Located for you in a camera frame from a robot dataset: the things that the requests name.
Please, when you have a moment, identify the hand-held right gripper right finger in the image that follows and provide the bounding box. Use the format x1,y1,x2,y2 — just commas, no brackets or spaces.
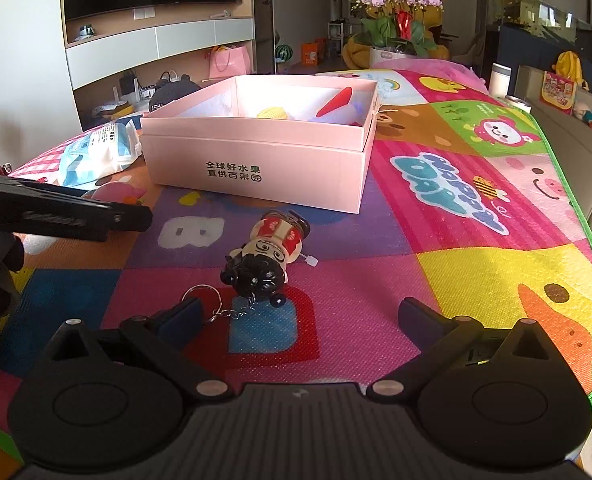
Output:
366,297,559,403

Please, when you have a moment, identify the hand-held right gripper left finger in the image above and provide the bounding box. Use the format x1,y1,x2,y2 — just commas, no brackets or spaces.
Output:
40,296,234,403

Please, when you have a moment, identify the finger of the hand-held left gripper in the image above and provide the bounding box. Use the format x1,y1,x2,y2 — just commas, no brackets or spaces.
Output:
0,174,155,243

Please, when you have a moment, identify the wet wipes pack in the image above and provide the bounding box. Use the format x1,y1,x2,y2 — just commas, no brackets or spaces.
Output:
57,121,142,191

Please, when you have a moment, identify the wind-up doll keychain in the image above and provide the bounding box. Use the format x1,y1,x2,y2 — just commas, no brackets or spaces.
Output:
183,209,321,330

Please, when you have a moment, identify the pink cardboard box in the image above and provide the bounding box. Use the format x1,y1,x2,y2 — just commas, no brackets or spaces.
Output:
140,75,379,214

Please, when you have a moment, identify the colourful cartoon play mat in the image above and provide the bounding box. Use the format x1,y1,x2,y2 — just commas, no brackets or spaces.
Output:
0,57,592,480

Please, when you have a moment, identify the white router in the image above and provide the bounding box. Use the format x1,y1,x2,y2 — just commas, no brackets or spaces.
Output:
118,77,142,107

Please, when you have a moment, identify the black cap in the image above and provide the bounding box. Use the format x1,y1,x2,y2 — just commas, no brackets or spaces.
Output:
148,74,203,113

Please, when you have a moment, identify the pink gift bag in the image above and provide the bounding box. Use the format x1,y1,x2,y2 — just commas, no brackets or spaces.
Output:
206,43,253,81

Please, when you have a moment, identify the beige sofa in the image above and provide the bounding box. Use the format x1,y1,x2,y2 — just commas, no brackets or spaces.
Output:
513,64,592,480

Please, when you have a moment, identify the yellow corn toy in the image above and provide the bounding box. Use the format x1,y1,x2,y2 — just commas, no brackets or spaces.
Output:
256,104,295,121

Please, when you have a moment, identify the red and white toy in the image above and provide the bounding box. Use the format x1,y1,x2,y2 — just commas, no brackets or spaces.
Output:
315,86,369,126

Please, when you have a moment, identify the white cylinder appliance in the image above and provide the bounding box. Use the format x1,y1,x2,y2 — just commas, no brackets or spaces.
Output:
490,63,512,99

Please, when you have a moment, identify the small plush toy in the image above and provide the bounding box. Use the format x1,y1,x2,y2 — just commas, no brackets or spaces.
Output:
573,100,592,132

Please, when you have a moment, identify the red cartoon print bag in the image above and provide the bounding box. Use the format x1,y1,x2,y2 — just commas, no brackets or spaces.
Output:
540,71,577,114

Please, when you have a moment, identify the large yellow plush toy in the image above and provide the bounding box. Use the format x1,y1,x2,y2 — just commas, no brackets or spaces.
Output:
342,7,452,69

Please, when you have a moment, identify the orange paper bag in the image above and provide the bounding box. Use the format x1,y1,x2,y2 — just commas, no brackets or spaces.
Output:
301,39,327,66

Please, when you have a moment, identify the white small rack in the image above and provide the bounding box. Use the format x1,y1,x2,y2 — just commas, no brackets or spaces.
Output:
328,20,347,59

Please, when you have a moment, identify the yellow backpack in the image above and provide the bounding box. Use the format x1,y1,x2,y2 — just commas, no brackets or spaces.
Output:
551,51,590,92

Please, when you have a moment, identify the glass fish tank cabinet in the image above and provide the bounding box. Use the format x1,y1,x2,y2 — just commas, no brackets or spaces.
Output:
485,0,592,92

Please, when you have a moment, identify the potted pink orchid plant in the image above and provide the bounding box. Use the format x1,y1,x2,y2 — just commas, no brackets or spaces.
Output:
348,0,445,65

